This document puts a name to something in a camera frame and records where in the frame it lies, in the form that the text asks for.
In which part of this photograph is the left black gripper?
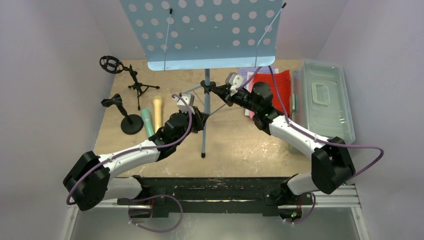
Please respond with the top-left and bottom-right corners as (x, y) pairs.
(174, 106), (208, 146)

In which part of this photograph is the red sheet music page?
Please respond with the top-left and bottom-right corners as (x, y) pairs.
(244, 108), (255, 119)

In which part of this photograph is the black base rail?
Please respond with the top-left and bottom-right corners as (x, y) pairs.
(67, 176), (362, 220)

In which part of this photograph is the bright red sheet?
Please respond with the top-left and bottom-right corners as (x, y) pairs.
(251, 68), (292, 116)

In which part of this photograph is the green microphone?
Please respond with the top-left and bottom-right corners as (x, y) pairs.
(140, 108), (155, 138)

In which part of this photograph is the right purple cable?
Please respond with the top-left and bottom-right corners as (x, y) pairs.
(238, 65), (385, 226)

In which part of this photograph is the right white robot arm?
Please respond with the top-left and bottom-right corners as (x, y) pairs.
(211, 82), (356, 204)

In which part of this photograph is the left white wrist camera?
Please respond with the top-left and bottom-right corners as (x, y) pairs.
(176, 93), (195, 113)

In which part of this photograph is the black tripod mic stand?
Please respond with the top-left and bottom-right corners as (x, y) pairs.
(99, 54), (161, 112)

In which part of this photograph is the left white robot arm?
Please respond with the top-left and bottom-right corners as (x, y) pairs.
(62, 107), (210, 211)

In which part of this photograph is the clear plastic storage box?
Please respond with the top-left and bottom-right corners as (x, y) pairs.
(289, 59), (356, 144)

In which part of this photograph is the purple sheet music page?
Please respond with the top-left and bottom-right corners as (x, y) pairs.
(237, 66), (262, 85)

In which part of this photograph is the blue music stand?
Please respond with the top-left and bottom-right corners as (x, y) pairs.
(119, 0), (288, 159)

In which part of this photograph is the beige microphone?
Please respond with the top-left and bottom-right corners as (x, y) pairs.
(152, 95), (163, 132)

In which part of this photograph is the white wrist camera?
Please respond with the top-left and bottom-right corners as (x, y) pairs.
(225, 72), (245, 96)
(176, 93), (195, 113)

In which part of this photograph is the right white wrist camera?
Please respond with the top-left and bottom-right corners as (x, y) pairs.
(225, 72), (245, 96)

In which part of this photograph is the black round-base mic stand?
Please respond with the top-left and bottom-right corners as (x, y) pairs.
(100, 93), (144, 135)

